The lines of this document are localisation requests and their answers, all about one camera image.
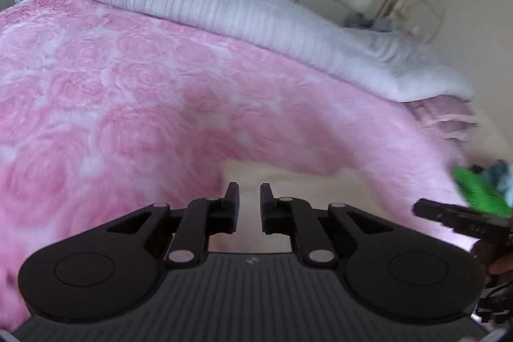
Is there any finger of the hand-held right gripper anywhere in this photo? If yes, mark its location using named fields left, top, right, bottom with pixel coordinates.
left=413, top=198, right=513, bottom=243

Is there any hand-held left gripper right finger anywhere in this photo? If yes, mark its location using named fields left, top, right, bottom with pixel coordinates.
left=260, top=182, right=397, bottom=269

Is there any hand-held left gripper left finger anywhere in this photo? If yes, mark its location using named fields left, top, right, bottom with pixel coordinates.
left=105, top=182, right=240, bottom=269

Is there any pile of clothes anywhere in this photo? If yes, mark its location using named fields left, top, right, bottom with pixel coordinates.
left=342, top=14, right=403, bottom=33

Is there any person's right hand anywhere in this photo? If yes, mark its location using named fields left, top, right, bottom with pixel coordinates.
left=471, top=240, right=513, bottom=284

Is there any pink ruffled pillow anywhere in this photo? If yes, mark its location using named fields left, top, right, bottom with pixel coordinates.
left=404, top=95, right=478, bottom=144

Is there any pink rose-pattern blanket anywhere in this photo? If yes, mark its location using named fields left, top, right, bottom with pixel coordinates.
left=0, top=0, right=482, bottom=332

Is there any grey-white ribbed quilt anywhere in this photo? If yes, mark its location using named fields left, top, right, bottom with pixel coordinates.
left=14, top=0, right=475, bottom=102

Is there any black cable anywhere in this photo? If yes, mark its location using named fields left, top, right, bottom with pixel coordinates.
left=475, top=282, right=513, bottom=327

